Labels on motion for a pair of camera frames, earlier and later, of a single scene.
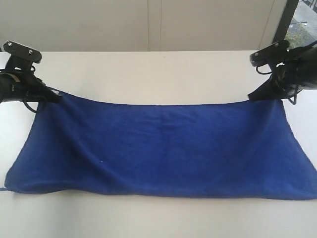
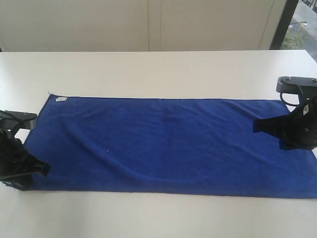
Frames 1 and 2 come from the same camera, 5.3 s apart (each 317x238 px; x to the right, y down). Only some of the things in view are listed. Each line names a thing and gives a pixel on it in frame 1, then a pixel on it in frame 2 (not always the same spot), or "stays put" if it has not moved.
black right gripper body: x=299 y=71 -> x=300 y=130
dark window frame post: x=290 y=9 stays put
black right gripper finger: x=270 y=89 -> x=273 y=125
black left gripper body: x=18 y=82 -> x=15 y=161
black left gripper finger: x=48 y=95 -> x=28 y=164
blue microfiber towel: x=242 y=149 stays put
